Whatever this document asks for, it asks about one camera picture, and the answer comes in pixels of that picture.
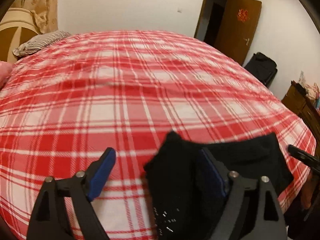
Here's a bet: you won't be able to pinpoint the black bag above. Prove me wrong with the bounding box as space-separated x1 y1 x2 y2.
245 52 278 88

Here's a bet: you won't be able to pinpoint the brown wooden dresser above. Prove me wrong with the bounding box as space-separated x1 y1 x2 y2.
281 81 319 140

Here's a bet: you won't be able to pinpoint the cream brown headboard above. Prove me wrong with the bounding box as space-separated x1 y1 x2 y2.
0 8 40 63

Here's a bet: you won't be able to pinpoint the clutter on dresser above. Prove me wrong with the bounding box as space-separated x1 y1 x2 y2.
298 71 319 112

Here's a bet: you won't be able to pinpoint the beige floral curtain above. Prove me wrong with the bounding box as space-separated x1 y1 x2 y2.
11 0 58 34

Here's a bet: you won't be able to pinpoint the red plaid bed sheet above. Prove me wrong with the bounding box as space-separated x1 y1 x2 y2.
1 31 316 239

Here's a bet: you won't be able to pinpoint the black pants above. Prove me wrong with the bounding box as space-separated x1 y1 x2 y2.
144 132 293 239

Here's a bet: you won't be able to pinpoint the brown wooden door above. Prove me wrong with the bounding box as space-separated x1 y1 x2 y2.
213 0 262 65

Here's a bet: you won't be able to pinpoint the striped floral pillow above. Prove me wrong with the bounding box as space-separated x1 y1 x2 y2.
12 30 71 57

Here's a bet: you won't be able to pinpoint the pink quilt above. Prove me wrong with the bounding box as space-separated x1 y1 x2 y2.
0 61 13 88

